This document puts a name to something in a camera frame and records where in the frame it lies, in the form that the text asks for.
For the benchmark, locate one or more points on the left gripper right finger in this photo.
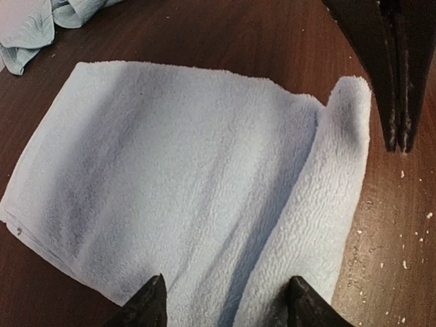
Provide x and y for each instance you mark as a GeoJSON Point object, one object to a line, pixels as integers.
{"type": "Point", "coordinates": [300, 305]}

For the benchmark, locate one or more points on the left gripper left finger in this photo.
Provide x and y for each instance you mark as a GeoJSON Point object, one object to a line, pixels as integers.
{"type": "Point", "coordinates": [146, 308]}

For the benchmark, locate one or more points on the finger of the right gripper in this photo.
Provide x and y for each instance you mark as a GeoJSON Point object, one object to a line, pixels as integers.
{"type": "Point", "coordinates": [365, 29]}
{"type": "Point", "coordinates": [411, 25]}

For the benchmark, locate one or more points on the light blue towel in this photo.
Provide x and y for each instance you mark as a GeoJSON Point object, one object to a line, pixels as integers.
{"type": "Point", "coordinates": [226, 185]}
{"type": "Point", "coordinates": [37, 31]}

